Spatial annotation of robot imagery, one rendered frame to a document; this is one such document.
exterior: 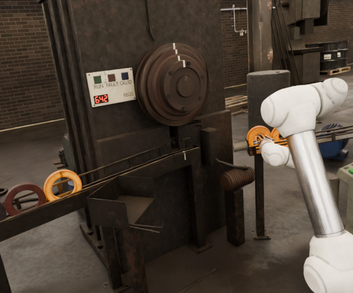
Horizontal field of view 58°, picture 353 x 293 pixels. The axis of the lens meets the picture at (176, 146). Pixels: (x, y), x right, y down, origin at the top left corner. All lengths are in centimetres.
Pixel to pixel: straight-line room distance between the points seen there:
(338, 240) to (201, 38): 145
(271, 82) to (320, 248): 341
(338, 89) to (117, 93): 112
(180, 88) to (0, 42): 623
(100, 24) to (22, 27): 600
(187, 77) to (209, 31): 50
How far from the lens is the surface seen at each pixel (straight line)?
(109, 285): 212
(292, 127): 122
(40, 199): 172
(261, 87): 448
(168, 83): 174
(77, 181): 173
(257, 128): 209
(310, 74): 977
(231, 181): 204
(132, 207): 160
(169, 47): 184
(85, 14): 183
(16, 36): 776
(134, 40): 191
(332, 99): 131
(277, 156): 174
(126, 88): 186
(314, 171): 123
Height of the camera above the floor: 132
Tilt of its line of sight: 17 degrees down
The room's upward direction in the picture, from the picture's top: 6 degrees counter-clockwise
